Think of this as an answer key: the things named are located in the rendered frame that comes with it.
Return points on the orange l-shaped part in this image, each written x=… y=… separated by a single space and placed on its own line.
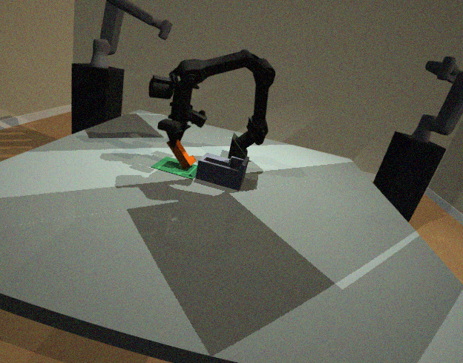
x=181 y=155

